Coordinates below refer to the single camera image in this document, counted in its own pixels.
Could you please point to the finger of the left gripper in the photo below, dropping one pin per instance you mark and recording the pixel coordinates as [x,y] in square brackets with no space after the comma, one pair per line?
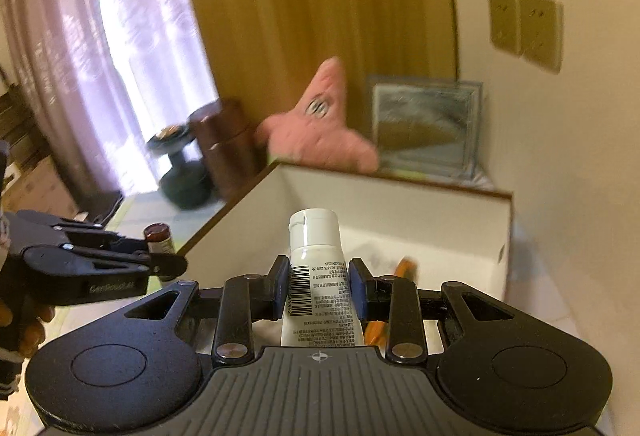
[72,262]
[89,236]

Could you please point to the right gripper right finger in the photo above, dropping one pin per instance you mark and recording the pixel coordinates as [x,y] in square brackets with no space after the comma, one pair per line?
[372,297]

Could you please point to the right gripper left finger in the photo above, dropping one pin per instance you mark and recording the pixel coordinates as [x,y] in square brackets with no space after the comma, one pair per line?
[244,300]

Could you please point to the orange black handheld device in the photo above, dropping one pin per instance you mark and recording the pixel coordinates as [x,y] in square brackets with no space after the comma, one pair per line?
[377,332]

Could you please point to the small brown bottle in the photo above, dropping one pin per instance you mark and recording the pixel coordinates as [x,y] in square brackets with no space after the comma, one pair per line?
[159,241]

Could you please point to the white lotion tube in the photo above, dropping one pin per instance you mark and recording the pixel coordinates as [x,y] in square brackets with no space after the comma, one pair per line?
[319,311]

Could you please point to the person left hand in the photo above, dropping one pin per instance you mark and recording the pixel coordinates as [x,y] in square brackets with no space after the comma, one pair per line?
[31,328]

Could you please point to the cardboard boxes stack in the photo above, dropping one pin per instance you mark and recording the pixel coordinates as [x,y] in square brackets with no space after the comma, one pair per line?
[32,182]

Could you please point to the dark green glass lamp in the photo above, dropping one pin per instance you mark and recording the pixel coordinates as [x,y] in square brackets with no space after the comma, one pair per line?
[182,181]

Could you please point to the brown cylindrical canister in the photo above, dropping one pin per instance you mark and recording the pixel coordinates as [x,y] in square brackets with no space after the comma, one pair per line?
[226,140]

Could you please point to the pink starfish plush toy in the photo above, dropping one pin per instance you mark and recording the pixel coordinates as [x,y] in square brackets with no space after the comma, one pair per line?
[314,132]

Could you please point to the pink sheer curtain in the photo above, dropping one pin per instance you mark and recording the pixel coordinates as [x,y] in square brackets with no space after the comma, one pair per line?
[102,77]

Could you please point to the yellow wooden door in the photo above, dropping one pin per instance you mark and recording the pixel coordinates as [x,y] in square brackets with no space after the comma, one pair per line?
[265,52]

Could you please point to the glass picture frame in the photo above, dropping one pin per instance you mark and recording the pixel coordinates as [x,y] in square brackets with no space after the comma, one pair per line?
[426,125]

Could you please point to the beige wall socket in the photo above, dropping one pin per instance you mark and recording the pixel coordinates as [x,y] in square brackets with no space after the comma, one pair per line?
[504,17]
[541,26]

